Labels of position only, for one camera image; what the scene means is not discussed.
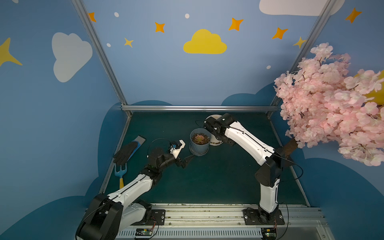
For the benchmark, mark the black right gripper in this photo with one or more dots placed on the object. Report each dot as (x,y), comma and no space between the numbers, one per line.
(210,126)

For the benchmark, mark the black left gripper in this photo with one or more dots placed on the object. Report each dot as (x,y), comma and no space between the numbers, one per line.
(181,160)

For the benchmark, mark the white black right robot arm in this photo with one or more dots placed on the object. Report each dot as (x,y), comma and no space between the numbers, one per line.
(231,132)

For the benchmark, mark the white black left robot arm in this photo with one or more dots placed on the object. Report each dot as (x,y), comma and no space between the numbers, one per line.
(109,214)

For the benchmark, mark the red-green succulent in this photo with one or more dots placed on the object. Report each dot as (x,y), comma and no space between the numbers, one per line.
(200,139)

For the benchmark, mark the white plant pot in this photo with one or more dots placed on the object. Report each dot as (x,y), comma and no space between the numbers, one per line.
(213,138)

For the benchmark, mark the white pot saucer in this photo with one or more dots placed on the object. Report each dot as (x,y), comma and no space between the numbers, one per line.
(215,143)

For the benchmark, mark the blue-grey plant pot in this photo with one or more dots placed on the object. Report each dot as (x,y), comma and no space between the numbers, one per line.
(199,150)

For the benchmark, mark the black garden glove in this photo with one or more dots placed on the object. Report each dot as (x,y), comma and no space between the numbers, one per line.
(121,157)

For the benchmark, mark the blue garden hand fork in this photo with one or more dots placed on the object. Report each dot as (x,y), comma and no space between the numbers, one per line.
(120,171)

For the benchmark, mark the left green circuit board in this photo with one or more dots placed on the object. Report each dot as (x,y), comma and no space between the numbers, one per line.
(143,233)

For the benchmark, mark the green circuit board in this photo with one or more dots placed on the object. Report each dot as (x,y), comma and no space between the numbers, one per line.
(143,233)
(268,234)

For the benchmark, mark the pink blossom artificial tree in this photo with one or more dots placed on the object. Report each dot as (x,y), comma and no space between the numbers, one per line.
(322,103)

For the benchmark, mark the right green circuit board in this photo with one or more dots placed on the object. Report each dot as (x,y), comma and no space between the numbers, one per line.
(268,234)

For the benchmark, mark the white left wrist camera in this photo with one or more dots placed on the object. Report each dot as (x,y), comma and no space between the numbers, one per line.
(176,147)

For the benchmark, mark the aluminium frame rail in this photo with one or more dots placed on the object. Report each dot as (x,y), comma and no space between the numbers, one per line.
(145,108)

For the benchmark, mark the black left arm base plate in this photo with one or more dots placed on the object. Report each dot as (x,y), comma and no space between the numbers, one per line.
(152,216)

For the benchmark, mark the brown tree base plate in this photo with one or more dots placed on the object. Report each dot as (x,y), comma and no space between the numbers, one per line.
(287,162)

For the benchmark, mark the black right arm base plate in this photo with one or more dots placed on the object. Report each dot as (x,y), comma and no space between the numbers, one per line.
(259,216)

